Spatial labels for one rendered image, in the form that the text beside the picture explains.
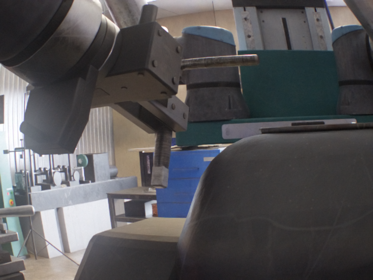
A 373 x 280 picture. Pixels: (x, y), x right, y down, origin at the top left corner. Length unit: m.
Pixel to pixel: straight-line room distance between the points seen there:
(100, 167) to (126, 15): 5.19
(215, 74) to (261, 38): 0.26
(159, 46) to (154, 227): 0.20
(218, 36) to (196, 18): 6.97
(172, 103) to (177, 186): 2.09
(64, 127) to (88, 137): 7.81
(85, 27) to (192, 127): 1.00
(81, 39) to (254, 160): 0.21
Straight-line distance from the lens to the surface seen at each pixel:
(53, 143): 0.35
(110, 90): 0.41
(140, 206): 4.70
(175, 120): 0.49
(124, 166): 8.67
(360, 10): 1.01
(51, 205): 5.47
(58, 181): 5.53
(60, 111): 0.35
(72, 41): 0.34
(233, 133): 1.30
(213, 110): 1.30
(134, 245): 0.20
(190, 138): 1.33
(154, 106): 0.46
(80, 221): 5.86
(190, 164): 2.53
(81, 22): 0.34
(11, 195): 5.22
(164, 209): 2.63
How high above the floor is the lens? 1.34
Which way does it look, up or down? 1 degrees down
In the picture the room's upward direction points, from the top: 4 degrees counter-clockwise
